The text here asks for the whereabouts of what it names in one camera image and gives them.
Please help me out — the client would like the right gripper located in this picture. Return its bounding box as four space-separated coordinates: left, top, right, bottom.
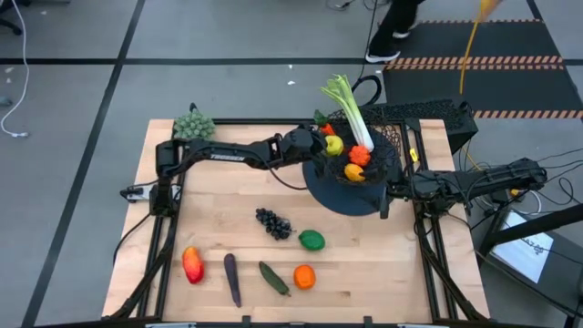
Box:
378 148 420 220

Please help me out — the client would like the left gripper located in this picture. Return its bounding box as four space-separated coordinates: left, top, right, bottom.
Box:
280 126 341 169

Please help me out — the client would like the yellow-green apple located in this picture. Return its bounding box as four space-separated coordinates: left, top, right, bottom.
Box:
323 135 345 159

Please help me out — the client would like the orange carrot with green top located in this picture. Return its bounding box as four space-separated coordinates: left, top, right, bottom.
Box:
312 108 338 138

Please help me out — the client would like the orange bumpy vegetable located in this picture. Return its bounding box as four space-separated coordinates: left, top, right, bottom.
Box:
348 145 373 168

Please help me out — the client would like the green celery stalk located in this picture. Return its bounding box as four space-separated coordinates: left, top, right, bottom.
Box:
320 74 375 153

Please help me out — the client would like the black grape bunch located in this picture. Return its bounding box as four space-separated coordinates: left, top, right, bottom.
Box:
254 207 294 241

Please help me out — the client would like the green lime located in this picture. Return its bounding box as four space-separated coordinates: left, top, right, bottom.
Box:
298 229 327 252

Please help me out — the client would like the orange fruit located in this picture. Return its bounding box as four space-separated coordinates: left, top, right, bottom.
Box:
292 264 317 292

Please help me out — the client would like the green cucumber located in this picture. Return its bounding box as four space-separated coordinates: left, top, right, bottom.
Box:
258 261 292 298

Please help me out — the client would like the purple eggplant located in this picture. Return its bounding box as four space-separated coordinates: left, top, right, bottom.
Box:
222 252 243 309

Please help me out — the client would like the red and yellow mango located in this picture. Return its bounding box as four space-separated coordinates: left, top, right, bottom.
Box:
181 246 205 285

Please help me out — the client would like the black perforated computer case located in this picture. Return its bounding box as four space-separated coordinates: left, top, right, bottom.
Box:
359 98 479 155

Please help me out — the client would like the green grape bunch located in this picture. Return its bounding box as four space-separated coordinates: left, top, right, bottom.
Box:
173 103 217 141

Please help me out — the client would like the person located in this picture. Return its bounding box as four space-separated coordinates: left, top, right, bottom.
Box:
364 0 427 65

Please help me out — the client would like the white sheet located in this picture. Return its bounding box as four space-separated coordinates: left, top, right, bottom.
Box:
490 210 556 284

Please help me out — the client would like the black stand bar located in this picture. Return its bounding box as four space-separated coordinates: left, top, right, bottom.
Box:
477 202 583 256

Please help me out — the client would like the black hazard-striped floor mat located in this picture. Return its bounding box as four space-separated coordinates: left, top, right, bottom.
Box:
377 18 583 120

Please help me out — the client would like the black chair base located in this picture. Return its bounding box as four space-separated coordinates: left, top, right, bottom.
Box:
0 0 33 36

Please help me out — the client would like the dark woven wire basket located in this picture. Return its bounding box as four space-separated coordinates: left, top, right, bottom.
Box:
313 108 404 187

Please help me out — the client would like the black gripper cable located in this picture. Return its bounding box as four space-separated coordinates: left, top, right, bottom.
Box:
266 157 309 191

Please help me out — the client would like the black floor cable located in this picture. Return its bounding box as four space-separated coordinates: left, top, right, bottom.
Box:
349 0 384 108

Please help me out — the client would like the yellow hanging cable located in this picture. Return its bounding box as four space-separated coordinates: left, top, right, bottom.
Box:
458 0 505 96

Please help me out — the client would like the black power cable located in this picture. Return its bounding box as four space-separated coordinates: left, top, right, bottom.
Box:
112 211 154 266

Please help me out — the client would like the white floor cable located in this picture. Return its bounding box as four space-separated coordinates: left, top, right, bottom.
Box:
0 0 31 138

